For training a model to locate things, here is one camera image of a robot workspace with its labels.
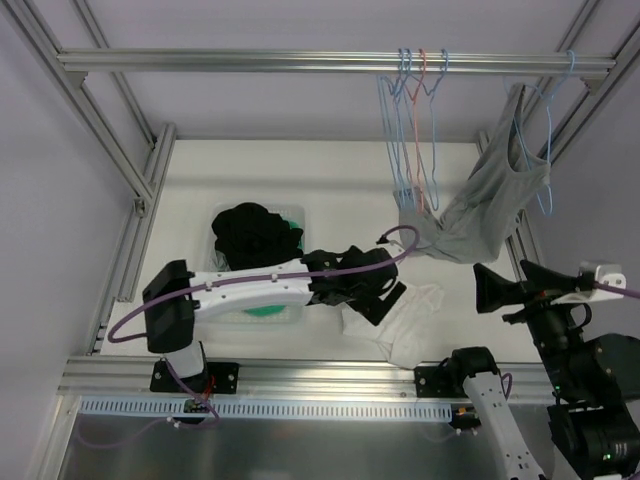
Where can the left aluminium frame post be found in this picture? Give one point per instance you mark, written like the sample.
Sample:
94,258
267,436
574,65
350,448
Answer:
146,182

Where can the blue wire hanger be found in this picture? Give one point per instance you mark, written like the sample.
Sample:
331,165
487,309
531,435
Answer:
397,91
384,83

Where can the pink wire hanger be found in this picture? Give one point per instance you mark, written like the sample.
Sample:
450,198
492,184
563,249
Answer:
413,94

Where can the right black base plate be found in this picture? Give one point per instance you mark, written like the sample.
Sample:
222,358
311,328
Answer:
437,382

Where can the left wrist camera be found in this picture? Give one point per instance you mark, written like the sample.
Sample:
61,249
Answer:
394,247

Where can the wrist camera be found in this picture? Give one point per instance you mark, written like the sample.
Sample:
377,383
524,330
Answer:
394,247
610,282

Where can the aluminium hanging rail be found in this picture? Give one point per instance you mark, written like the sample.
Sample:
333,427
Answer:
279,61

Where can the white tank top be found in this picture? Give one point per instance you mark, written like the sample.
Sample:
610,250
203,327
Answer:
402,335

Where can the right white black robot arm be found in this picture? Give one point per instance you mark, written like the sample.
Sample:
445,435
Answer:
591,381

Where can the aluminium front rail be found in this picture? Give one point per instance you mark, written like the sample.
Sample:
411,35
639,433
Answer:
258,379

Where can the white slotted cable duct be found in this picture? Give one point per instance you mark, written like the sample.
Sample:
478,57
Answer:
235,408

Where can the dark grey tank top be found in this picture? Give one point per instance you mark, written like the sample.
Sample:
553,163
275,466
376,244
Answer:
484,212

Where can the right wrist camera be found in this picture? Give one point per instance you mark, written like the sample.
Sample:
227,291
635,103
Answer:
610,282

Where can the black tank top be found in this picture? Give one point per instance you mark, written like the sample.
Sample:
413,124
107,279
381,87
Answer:
249,236

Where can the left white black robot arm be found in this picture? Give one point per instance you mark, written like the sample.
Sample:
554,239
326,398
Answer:
177,298

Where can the green tank top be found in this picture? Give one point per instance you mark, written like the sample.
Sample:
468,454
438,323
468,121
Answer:
269,311

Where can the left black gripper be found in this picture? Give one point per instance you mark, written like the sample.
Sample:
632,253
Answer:
375,292

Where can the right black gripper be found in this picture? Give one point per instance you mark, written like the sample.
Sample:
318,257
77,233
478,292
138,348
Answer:
528,298

